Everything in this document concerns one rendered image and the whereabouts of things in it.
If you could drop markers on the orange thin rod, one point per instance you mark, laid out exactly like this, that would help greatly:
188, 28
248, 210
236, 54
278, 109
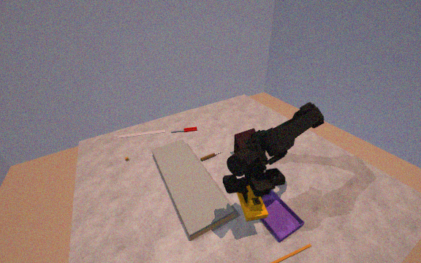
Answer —
291, 254

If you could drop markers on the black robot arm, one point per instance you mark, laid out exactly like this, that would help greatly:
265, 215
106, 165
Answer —
276, 141

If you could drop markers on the purple tray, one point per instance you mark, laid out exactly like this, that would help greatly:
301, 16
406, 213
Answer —
281, 220

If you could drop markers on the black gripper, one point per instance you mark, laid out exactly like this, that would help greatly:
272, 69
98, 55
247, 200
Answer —
234, 185

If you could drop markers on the red-handled awl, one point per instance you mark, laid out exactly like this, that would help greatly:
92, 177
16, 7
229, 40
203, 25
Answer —
185, 130

